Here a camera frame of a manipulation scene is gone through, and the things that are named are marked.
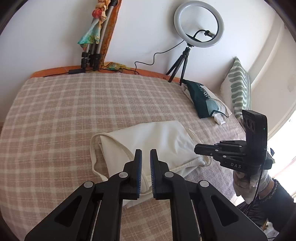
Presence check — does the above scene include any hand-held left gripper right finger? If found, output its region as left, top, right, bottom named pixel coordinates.
left=150, top=149, right=264, bottom=241

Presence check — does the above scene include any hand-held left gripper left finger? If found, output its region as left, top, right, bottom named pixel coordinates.
left=24, top=149, right=142, bottom=241

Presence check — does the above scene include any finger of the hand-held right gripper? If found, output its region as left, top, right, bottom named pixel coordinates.
left=194, top=144, right=247, bottom=163
left=214, top=140, right=247, bottom=151

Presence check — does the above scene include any white camisole top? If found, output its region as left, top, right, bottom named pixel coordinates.
left=90, top=120, right=212, bottom=208

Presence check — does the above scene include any person's right hand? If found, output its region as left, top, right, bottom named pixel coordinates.
left=233, top=170, right=271, bottom=205

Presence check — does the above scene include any dark green pillow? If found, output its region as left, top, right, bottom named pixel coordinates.
left=181, top=83, right=232, bottom=126

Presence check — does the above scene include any dark teal patterned pillowcase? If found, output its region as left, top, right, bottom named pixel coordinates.
left=183, top=80, right=228, bottom=119

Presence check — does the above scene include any green striped white pillow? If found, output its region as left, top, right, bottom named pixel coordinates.
left=221, top=57, right=252, bottom=121

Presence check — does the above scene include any black mini tripod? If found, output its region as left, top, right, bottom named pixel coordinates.
left=166, top=44, right=193, bottom=86

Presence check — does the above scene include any beige checked blanket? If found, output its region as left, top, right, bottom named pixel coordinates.
left=0, top=70, right=249, bottom=241

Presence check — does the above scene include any green yellow patterned cloth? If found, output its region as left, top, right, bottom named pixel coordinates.
left=102, top=61, right=126, bottom=71

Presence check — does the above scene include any black gooseneck phone holder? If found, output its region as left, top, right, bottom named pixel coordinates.
left=187, top=30, right=216, bottom=43

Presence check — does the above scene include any silver folded tripod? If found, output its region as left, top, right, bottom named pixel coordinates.
left=81, top=0, right=117, bottom=70

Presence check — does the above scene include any orange patterned cloth strip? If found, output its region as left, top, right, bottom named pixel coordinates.
left=100, top=0, right=122, bottom=63

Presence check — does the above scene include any colourful knotted scarf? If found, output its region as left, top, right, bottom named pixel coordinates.
left=77, top=0, right=108, bottom=45

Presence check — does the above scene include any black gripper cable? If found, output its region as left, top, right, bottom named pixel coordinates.
left=246, top=151, right=266, bottom=219

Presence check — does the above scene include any black power cable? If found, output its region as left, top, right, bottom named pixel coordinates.
left=45, top=42, right=185, bottom=77

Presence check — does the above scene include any white ring light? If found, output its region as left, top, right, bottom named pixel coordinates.
left=174, top=0, right=224, bottom=48

